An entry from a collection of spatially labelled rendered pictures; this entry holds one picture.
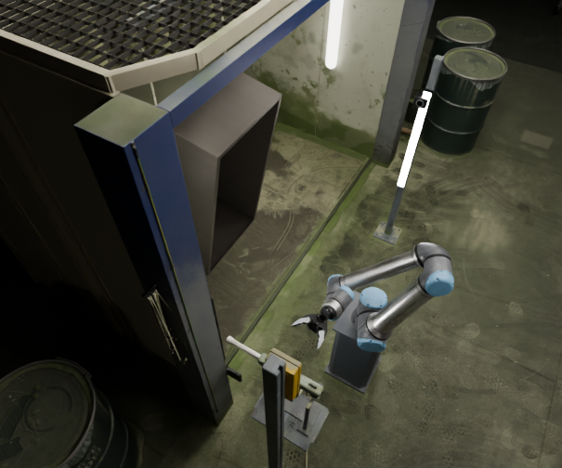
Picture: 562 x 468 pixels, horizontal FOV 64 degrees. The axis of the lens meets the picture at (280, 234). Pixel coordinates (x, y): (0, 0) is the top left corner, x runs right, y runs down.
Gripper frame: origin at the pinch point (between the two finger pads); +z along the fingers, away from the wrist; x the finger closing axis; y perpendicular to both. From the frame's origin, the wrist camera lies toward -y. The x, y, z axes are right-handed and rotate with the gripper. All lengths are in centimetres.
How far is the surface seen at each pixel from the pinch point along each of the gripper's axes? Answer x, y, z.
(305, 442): -30, 37, 20
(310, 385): -15.7, 3.1, 13.5
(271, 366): -3, -42, 40
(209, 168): 87, -21, -21
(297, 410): -18.7, 37.7, 11.2
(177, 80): 235, 61, -136
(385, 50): 111, -7, -243
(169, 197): 53, -70, 36
